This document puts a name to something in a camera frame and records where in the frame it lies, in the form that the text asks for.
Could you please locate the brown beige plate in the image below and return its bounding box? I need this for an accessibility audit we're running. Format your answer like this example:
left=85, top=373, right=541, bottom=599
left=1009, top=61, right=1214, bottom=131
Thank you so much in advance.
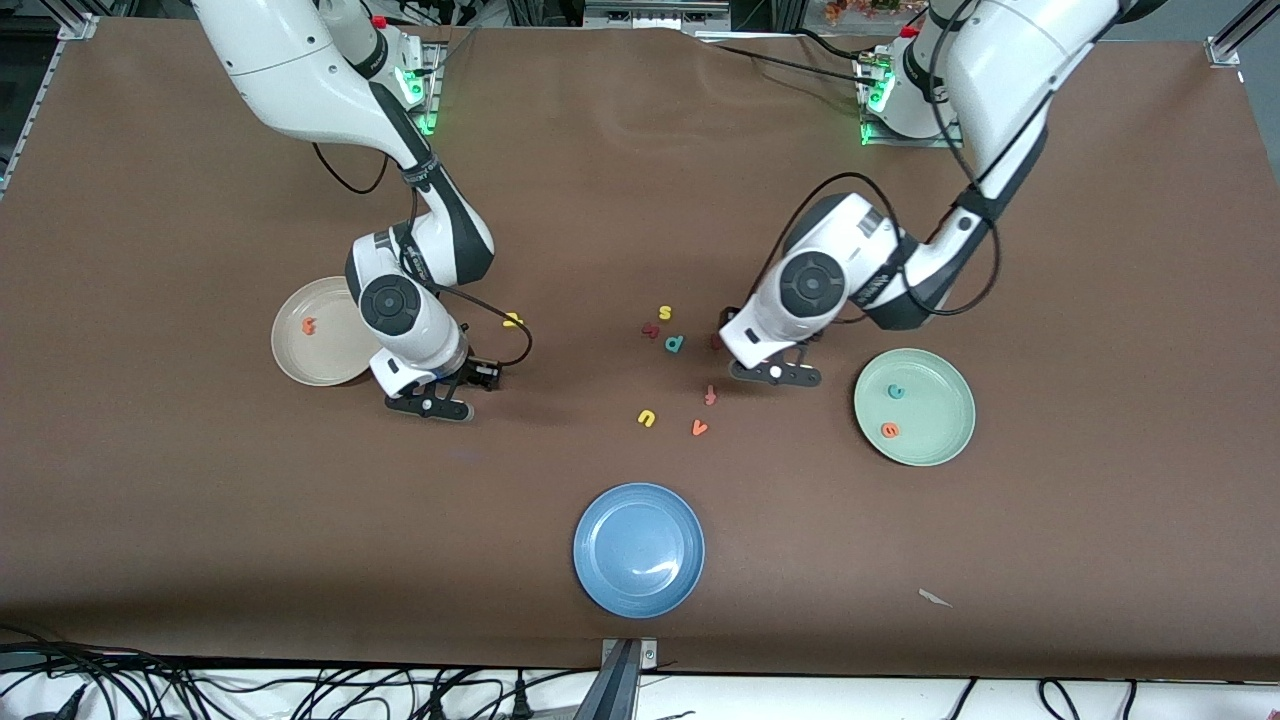
left=271, top=276, right=386, bottom=387

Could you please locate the brown table cover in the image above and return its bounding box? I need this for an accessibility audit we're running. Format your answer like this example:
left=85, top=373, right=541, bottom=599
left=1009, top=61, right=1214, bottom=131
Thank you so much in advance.
left=0, top=20, right=1280, bottom=683

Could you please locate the pale green plate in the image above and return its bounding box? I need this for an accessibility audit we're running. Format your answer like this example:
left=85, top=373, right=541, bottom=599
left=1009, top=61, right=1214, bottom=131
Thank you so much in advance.
left=853, top=348, right=977, bottom=467

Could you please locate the blue plate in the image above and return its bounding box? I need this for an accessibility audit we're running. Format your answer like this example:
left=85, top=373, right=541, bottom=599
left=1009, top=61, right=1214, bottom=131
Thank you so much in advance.
left=573, top=483, right=706, bottom=619

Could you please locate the grey metal box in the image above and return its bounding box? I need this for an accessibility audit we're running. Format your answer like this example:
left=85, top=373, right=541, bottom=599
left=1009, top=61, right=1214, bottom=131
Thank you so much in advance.
left=583, top=0, right=733, bottom=31

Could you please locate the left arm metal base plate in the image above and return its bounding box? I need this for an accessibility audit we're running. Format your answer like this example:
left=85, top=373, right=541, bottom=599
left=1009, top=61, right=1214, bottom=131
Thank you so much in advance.
left=860, top=55, right=961, bottom=149

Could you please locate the long black table cable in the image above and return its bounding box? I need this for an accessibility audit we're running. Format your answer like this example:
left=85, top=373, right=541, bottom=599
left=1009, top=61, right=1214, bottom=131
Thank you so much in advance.
left=712, top=42, right=876, bottom=86

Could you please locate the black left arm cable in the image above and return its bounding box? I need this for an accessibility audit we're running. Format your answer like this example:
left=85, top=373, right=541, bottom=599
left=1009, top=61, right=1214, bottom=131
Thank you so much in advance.
left=765, top=30, right=1001, bottom=326

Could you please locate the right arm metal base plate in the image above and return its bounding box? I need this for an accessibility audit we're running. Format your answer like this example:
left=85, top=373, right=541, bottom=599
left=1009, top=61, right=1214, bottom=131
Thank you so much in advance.
left=400, top=40, right=442, bottom=137

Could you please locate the short black table cable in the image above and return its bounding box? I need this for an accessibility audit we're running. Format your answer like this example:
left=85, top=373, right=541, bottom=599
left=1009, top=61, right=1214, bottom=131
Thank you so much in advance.
left=795, top=27, right=863, bottom=63

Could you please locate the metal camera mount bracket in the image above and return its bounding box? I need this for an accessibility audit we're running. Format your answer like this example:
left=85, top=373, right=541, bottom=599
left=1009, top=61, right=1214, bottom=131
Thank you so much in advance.
left=598, top=638, right=659, bottom=720

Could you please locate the looped black floor cable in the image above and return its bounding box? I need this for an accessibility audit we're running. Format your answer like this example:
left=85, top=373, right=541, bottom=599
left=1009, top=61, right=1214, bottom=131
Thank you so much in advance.
left=1038, top=678, right=1083, bottom=720

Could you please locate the aluminium frame rail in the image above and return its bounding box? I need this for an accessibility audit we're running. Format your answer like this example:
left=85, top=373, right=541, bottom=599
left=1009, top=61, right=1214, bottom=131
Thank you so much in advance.
left=0, top=12, right=101, bottom=196

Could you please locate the aluminium frame profile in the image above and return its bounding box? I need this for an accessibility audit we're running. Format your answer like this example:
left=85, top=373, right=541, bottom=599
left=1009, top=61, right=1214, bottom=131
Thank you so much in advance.
left=1207, top=0, right=1280, bottom=69

